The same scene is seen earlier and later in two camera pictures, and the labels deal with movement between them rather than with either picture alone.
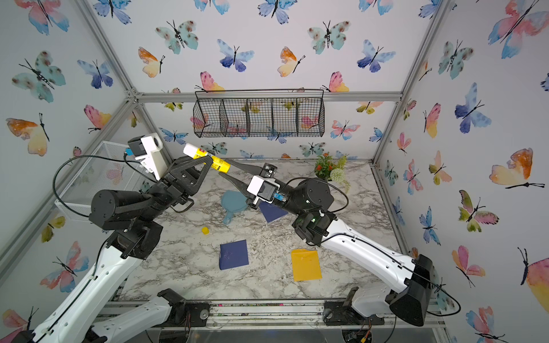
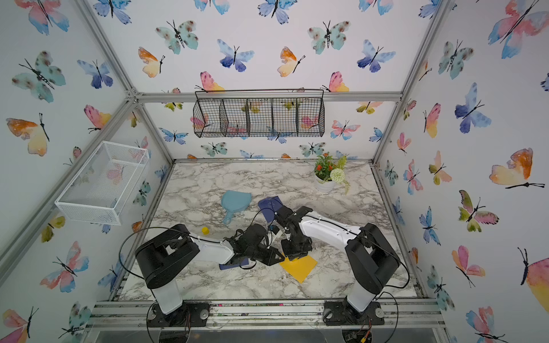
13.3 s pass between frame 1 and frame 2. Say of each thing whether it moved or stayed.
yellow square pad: moved
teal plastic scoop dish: stayed
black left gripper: moved
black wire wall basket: stayed
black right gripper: moved
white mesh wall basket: stayed
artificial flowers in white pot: stayed
